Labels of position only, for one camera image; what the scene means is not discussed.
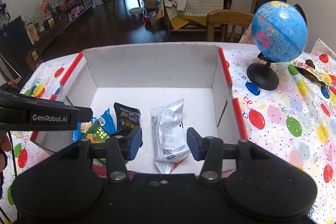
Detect black snack packet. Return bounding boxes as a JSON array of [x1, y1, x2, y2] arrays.
[[113, 102, 141, 131]]

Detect silver white snack packet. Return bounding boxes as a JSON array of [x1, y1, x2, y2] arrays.
[[151, 99, 190, 174]]

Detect blue cookie packet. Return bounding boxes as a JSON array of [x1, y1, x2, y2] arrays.
[[72, 109, 116, 143]]

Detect green snack packet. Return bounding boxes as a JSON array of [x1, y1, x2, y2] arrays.
[[79, 120, 110, 144]]

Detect person's left hand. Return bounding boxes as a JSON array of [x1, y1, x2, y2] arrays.
[[0, 134, 13, 172]]

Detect tv cabinet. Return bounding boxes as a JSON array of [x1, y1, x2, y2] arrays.
[[26, 0, 94, 67]]

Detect red cardboard box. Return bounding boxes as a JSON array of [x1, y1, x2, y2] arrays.
[[30, 41, 249, 177]]

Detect balloon print tablecloth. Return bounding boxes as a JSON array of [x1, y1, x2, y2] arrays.
[[0, 39, 336, 224]]

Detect pink cloth on chair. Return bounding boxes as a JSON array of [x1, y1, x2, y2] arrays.
[[239, 24, 255, 45]]

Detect opened snack wrapper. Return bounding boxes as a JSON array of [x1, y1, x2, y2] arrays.
[[292, 59, 333, 88]]

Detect wooden chair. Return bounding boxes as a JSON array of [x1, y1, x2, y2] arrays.
[[206, 9, 254, 42]]

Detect small round stool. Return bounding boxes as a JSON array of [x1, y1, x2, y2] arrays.
[[129, 7, 143, 16]]

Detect sofa with cream cover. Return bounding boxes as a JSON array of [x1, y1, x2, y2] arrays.
[[157, 0, 232, 33]]

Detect blue desk globe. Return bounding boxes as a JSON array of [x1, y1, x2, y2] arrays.
[[247, 1, 308, 91]]

